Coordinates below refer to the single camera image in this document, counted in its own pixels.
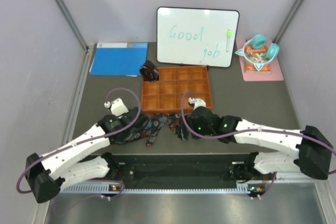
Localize rolled dark red tie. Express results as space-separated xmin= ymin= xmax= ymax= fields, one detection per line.
xmin=139 ymin=60 xmax=159 ymax=82

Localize pink mat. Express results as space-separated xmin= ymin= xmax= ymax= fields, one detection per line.
xmin=236 ymin=39 xmax=283 ymax=81

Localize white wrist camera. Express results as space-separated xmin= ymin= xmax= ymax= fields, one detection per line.
xmin=104 ymin=98 xmax=129 ymax=117
xmin=188 ymin=98 xmax=206 ymax=110

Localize green marker pen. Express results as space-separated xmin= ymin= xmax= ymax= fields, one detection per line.
xmin=226 ymin=29 xmax=232 ymax=52

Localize purple cable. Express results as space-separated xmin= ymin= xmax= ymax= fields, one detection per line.
xmin=16 ymin=88 xmax=142 ymax=200
xmin=180 ymin=90 xmax=336 ymax=200

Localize teal cat-ear headphones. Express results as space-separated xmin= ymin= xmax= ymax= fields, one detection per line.
xmin=235 ymin=34 xmax=280 ymax=72

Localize orange compartment tray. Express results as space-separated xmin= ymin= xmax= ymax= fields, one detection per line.
xmin=141 ymin=66 xmax=212 ymax=114

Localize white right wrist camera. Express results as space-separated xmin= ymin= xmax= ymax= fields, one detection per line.
xmin=188 ymin=98 xmax=206 ymax=110

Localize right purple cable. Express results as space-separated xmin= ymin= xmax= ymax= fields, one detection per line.
xmin=180 ymin=90 xmax=336 ymax=200

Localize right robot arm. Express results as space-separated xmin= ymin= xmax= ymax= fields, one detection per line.
xmin=182 ymin=106 xmax=335 ymax=180

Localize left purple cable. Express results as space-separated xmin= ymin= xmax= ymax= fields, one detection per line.
xmin=16 ymin=88 xmax=142 ymax=200

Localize navy floral tie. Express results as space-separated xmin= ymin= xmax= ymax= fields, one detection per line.
xmin=113 ymin=113 xmax=182 ymax=146

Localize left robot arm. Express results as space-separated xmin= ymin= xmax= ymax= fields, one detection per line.
xmin=25 ymin=107 xmax=149 ymax=204

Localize grey cable duct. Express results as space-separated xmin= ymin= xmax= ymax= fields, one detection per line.
xmin=60 ymin=181 xmax=266 ymax=196

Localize white dry-erase board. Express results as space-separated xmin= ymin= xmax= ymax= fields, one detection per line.
xmin=156 ymin=7 xmax=240 ymax=68

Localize orange book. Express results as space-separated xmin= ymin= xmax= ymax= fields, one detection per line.
xmin=244 ymin=45 xmax=271 ymax=73

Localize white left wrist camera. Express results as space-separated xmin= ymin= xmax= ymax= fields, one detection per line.
xmin=104 ymin=98 xmax=129 ymax=117

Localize blue folder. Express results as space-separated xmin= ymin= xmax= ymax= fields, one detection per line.
xmin=89 ymin=42 xmax=148 ymax=77

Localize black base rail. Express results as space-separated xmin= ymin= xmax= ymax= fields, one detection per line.
xmin=89 ymin=153 xmax=278 ymax=189

